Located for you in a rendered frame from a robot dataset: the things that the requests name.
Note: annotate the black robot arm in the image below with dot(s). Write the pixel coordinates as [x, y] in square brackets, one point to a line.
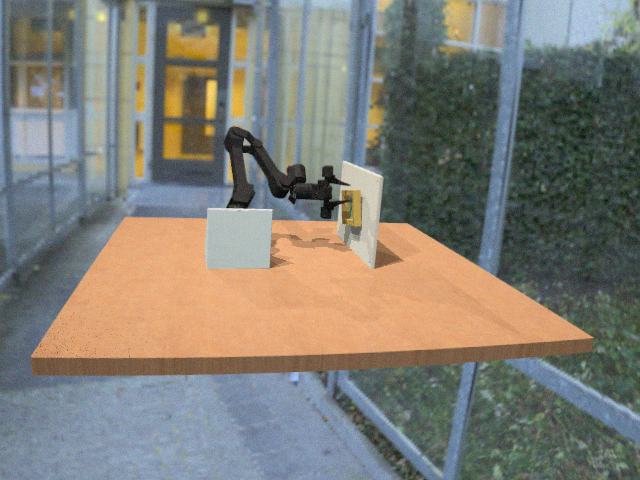
[278, 182]

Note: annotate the yellow picture frame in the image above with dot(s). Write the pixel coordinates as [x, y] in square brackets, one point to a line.
[351, 211]

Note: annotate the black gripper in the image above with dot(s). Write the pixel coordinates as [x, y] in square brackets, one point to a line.
[326, 210]

